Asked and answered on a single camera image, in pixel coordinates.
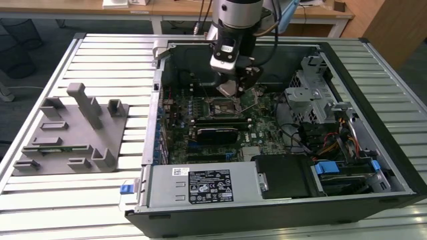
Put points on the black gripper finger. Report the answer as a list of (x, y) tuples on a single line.
[(253, 77), (238, 83)]

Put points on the silver CPU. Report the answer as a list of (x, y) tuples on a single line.
[(227, 88)]

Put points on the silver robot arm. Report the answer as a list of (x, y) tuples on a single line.
[(237, 12)]

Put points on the CPU socket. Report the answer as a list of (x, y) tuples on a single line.
[(223, 108)]

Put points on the black RAM slot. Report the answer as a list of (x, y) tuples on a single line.
[(221, 121), (200, 93), (221, 126), (198, 86)]

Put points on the silver drive cage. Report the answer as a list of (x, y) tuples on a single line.
[(302, 96)]

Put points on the green motherboard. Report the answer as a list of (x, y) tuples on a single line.
[(267, 130)]

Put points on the black graphics card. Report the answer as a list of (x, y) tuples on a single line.
[(216, 136)]

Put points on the black expansion slot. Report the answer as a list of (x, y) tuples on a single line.
[(214, 147), (207, 158)]

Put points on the grey case latch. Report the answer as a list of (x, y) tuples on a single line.
[(159, 48)]

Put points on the small silver heatsink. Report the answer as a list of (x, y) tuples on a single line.
[(251, 152)]

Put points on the small white box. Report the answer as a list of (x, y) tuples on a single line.
[(138, 2)]

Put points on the black plastic shroud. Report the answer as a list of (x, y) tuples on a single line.
[(287, 175)]

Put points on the hard disk in blue carrier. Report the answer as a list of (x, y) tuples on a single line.
[(325, 168)]

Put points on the wooden desk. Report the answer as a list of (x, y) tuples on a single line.
[(114, 13)]

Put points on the large white box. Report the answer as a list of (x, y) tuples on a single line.
[(115, 3)]

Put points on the wooden cabinet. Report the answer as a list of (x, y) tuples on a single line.
[(401, 30)]

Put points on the silver power supply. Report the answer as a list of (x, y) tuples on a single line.
[(167, 190)]

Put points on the blue plastic clip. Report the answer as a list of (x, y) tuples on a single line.
[(375, 165)]

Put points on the grey parts rack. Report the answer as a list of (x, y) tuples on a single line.
[(80, 140)]

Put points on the blue release latch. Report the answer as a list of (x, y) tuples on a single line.
[(126, 189)]

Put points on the black PC case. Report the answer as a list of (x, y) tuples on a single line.
[(234, 225)]

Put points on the green RAM stick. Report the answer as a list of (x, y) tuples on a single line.
[(68, 149)]

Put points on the black mesh wastebasket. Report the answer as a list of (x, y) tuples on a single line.
[(23, 37)]

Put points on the white table leg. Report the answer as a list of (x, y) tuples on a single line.
[(7, 90)]

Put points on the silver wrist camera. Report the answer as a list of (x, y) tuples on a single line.
[(223, 65)]

